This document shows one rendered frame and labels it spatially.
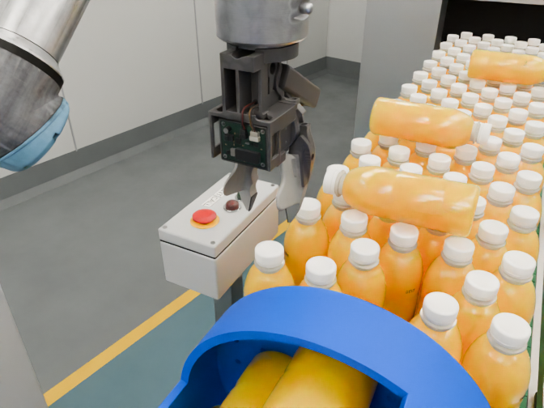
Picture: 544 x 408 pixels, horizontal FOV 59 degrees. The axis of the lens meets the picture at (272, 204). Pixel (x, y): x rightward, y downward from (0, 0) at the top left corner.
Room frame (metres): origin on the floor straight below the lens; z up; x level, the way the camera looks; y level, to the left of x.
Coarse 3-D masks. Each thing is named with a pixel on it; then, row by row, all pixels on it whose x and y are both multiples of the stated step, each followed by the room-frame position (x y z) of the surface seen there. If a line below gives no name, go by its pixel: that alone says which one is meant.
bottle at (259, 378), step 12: (252, 360) 0.31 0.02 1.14; (264, 360) 0.30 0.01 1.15; (276, 360) 0.29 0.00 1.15; (288, 360) 0.30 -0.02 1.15; (252, 372) 0.29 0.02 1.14; (264, 372) 0.28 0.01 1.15; (276, 372) 0.28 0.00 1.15; (240, 384) 0.28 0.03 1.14; (252, 384) 0.27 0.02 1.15; (264, 384) 0.27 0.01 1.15; (228, 396) 0.27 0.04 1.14; (240, 396) 0.26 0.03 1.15; (252, 396) 0.26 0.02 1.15; (264, 396) 0.26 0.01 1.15
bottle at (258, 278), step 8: (256, 264) 0.50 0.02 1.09; (256, 272) 0.50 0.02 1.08; (264, 272) 0.49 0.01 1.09; (272, 272) 0.49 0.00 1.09; (280, 272) 0.50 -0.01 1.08; (288, 272) 0.51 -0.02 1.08; (248, 280) 0.50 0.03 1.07; (256, 280) 0.49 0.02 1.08; (264, 280) 0.49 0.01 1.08; (272, 280) 0.49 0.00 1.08; (280, 280) 0.49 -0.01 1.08; (288, 280) 0.50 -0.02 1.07; (248, 288) 0.49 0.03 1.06; (256, 288) 0.48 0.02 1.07; (264, 288) 0.48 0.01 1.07
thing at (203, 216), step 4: (196, 212) 0.60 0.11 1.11; (200, 212) 0.60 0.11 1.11; (204, 212) 0.60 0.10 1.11; (208, 212) 0.60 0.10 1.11; (212, 212) 0.60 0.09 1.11; (192, 216) 0.59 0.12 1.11; (196, 216) 0.59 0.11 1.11; (200, 216) 0.59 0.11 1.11; (204, 216) 0.59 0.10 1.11; (208, 216) 0.59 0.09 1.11; (212, 216) 0.59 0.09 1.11; (196, 220) 0.58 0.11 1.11; (200, 220) 0.58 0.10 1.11; (204, 220) 0.58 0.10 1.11; (208, 220) 0.58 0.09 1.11; (212, 220) 0.59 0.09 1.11
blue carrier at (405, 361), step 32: (288, 288) 0.31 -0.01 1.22; (320, 288) 0.30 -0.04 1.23; (224, 320) 0.30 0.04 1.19; (256, 320) 0.28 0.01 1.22; (288, 320) 0.27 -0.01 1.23; (320, 320) 0.26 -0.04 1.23; (352, 320) 0.26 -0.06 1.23; (384, 320) 0.26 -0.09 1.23; (192, 352) 0.29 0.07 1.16; (224, 352) 0.34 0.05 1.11; (256, 352) 0.32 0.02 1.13; (288, 352) 0.31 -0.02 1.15; (320, 352) 0.24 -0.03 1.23; (352, 352) 0.23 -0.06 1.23; (384, 352) 0.23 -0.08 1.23; (416, 352) 0.24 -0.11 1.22; (192, 384) 0.30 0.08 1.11; (224, 384) 0.34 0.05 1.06; (384, 384) 0.21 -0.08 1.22; (416, 384) 0.22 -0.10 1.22; (448, 384) 0.23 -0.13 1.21
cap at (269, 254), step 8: (272, 240) 0.53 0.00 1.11; (256, 248) 0.51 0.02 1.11; (264, 248) 0.51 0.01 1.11; (272, 248) 0.51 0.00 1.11; (280, 248) 0.51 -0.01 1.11; (256, 256) 0.50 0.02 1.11; (264, 256) 0.49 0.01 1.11; (272, 256) 0.49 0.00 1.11; (280, 256) 0.50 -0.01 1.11; (264, 264) 0.49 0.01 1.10; (272, 264) 0.49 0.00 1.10; (280, 264) 0.50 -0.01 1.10
